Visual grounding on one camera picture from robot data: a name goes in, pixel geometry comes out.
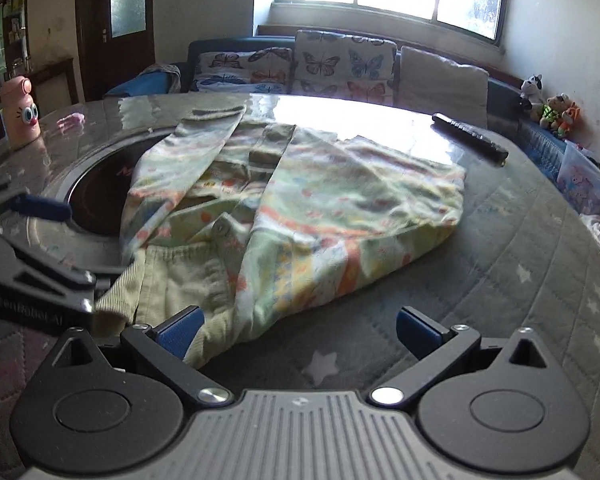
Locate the colourful patterned child garment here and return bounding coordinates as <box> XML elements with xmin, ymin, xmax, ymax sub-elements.
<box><xmin>94</xmin><ymin>107</ymin><xmax>466</xmax><ymax>367</ymax></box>

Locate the pink cartoon face bottle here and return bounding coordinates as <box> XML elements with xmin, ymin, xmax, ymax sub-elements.
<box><xmin>0</xmin><ymin>76</ymin><xmax>41</xmax><ymax>150</ymax></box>

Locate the round black induction cooktop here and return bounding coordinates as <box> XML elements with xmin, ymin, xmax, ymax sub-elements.
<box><xmin>27</xmin><ymin>127</ymin><xmax>174</xmax><ymax>271</ymax></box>

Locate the dark wooden cabinet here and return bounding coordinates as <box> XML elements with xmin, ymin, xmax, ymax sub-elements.
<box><xmin>0</xmin><ymin>0</ymin><xmax>84</xmax><ymax>141</ymax></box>

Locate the blue cloth on sofa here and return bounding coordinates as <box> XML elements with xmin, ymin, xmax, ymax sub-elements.
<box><xmin>105</xmin><ymin>63</ymin><xmax>181</xmax><ymax>98</ymax></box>

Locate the dark wooden door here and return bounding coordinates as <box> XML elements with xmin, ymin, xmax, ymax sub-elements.
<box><xmin>76</xmin><ymin>0</ymin><xmax>155</xmax><ymax>101</ymax></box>

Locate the black remote control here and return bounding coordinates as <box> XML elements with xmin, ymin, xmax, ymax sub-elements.
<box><xmin>431</xmin><ymin>113</ymin><xmax>508</xmax><ymax>166</ymax></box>

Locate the clear plastic storage box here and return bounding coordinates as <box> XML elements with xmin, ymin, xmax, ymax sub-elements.
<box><xmin>557</xmin><ymin>141</ymin><xmax>600</xmax><ymax>214</ymax></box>

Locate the dark blue sofa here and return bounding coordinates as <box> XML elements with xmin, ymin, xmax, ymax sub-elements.
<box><xmin>101</xmin><ymin>23</ymin><xmax>600</xmax><ymax>276</ymax></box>

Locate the brown plush bear toy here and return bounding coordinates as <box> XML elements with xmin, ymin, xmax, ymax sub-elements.
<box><xmin>539</xmin><ymin>93</ymin><xmax>572</xmax><ymax>132</ymax></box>

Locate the plain beige cushion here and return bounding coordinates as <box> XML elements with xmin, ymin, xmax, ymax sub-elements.
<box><xmin>396</xmin><ymin>47</ymin><xmax>489</xmax><ymax>128</ymax></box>

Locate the orange plush toy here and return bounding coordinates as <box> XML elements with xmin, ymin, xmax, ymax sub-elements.
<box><xmin>555</xmin><ymin>103</ymin><xmax>580</xmax><ymax>140</ymax></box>

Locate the black white plush toy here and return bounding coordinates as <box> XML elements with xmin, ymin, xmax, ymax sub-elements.
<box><xmin>519</xmin><ymin>74</ymin><xmax>544</xmax><ymax>112</ymax></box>

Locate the upright butterfly print cushion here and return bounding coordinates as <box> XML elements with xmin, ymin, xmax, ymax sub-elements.
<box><xmin>291</xmin><ymin>29</ymin><xmax>398</xmax><ymax>105</ymax></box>

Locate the low butterfly print cushion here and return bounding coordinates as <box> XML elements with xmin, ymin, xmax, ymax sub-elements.
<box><xmin>190</xmin><ymin>47</ymin><xmax>292</xmax><ymax>94</ymax></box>

